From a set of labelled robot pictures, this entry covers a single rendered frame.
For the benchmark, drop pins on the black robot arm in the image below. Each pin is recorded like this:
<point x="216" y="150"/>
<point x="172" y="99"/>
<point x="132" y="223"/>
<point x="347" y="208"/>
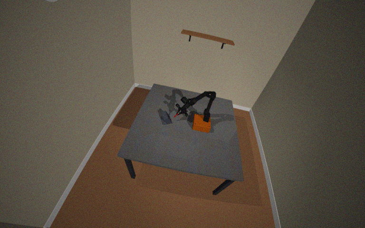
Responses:
<point x="206" y="113"/>

